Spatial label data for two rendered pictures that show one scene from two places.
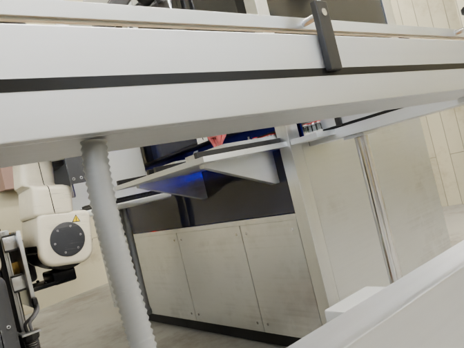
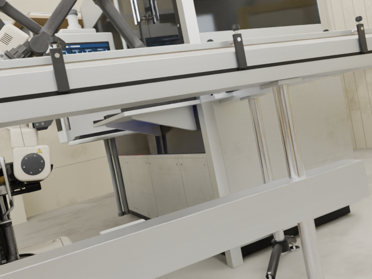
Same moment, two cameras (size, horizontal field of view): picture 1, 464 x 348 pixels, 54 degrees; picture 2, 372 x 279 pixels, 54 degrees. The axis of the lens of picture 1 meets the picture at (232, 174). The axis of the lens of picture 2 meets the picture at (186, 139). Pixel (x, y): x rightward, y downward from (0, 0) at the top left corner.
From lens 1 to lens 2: 0.57 m
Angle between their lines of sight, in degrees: 14
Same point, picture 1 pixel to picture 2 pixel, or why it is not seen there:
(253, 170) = (174, 120)
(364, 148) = (253, 108)
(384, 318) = (102, 242)
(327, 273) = not seen: hidden behind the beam
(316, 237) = (218, 172)
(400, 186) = (309, 134)
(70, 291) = (104, 190)
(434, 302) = (156, 235)
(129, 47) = not seen: outside the picture
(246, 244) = (181, 171)
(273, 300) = not seen: hidden behind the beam
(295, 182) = (205, 130)
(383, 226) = (264, 169)
